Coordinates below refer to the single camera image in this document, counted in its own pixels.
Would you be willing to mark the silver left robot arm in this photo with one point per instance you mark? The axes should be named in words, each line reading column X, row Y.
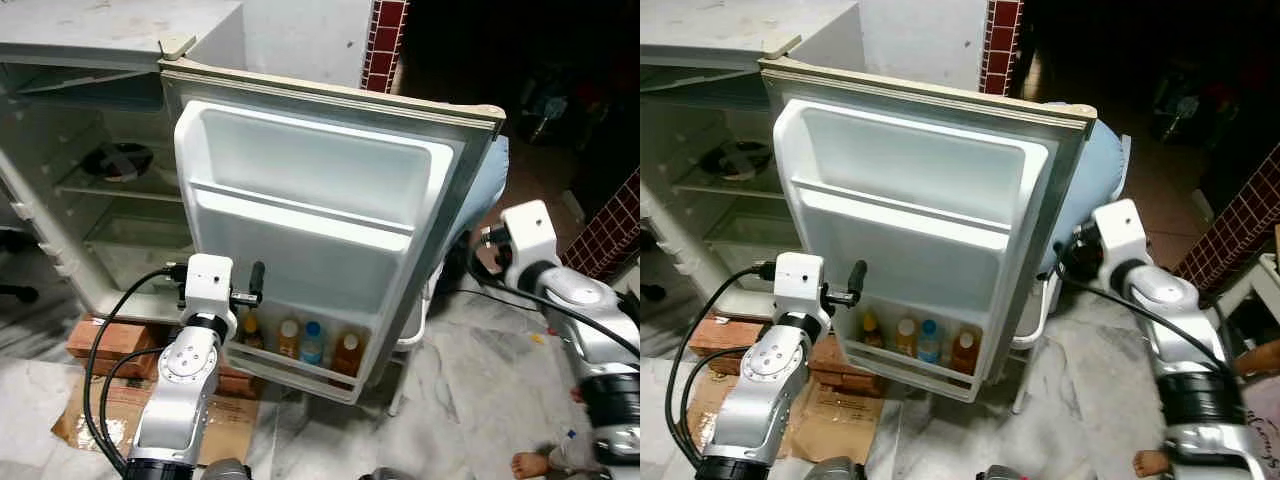
column 180, row 390
column 765, row 390

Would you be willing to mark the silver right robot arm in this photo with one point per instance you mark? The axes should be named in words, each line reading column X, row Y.
column 590, row 320
column 1180, row 320

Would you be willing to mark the white fridge door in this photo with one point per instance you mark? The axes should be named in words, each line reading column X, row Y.
column 920, row 170
column 330, row 170

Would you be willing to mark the clear fridge shelf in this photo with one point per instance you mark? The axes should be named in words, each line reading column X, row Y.
column 735, row 186
column 120, row 188

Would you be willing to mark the light blue chair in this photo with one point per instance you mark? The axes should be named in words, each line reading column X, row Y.
column 1105, row 170
column 485, row 190

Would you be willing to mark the orange juice bottle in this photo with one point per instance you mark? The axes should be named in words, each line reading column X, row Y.
column 288, row 340
column 907, row 340
column 966, row 353
column 347, row 355

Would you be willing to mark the flat brown printed cardboard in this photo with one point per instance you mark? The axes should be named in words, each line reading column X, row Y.
column 710, row 405
column 90, row 415

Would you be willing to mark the white shelf table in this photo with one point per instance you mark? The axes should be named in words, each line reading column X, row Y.
column 1245, row 290

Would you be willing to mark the round dark bowl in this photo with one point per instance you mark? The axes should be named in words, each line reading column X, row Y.
column 735, row 160
column 118, row 163

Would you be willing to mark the grey robot left leg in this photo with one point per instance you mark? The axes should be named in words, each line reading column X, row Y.
column 225, row 470
column 832, row 470

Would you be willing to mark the grey robot leg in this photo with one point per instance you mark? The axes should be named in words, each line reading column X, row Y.
column 225, row 470
column 832, row 470
column 1002, row 473
column 388, row 474

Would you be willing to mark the person in pale pink clothes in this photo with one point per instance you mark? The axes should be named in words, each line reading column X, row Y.
column 530, row 465
column 1255, row 360

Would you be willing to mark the grey robot right leg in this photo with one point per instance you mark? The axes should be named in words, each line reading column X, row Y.
column 1002, row 473
column 388, row 474

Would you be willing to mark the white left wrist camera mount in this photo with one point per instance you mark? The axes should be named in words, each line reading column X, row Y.
column 208, row 285
column 800, row 283

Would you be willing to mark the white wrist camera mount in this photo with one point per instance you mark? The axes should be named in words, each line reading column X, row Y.
column 208, row 285
column 530, row 240
column 800, row 283
column 1122, row 238

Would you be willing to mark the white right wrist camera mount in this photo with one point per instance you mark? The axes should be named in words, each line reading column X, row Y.
column 530, row 240
column 1122, row 238

